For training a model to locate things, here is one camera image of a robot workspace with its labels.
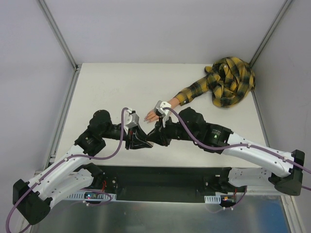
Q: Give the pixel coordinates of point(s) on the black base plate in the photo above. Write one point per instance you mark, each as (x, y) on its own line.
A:
(163, 184)

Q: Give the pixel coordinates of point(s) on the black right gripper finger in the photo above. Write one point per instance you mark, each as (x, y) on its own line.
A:
(158, 139)
(155, 133)

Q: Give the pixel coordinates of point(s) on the aluminium frame post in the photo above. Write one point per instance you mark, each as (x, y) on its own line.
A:
(272, 28)
(57, 33)

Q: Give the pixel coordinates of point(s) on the left white cable duct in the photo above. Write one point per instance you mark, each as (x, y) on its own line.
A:
(91, 196)

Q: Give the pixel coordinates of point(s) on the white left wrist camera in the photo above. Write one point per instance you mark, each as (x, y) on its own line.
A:
(130, 120)

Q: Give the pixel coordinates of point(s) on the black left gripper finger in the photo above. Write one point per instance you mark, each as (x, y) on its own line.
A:
(139, 136)
(138, 145)

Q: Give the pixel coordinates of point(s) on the right white cable duct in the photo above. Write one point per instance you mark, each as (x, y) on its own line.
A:
(218, 199)

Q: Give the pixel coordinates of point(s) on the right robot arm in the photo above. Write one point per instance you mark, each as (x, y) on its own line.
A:
(280, 169)

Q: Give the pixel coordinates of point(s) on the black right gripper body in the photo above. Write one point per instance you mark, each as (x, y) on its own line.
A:
(164, 134)

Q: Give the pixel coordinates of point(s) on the yellow plaid shirt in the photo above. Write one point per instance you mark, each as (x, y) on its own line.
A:
(229, 79)

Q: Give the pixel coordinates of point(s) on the left aluminium frame post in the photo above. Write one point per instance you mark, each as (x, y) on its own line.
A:
(57, 33)

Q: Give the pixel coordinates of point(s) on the right aluminium frame post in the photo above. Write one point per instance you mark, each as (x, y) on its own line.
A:
(272, 28)

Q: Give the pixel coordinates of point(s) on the white cable duct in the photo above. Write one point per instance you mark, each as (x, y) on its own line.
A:
(218, 199)
(91, 196)

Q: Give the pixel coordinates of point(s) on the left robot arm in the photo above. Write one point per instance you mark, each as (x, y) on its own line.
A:
(73, 171)

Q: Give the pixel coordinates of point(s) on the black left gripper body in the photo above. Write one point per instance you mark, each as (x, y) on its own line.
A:
(131, 138)

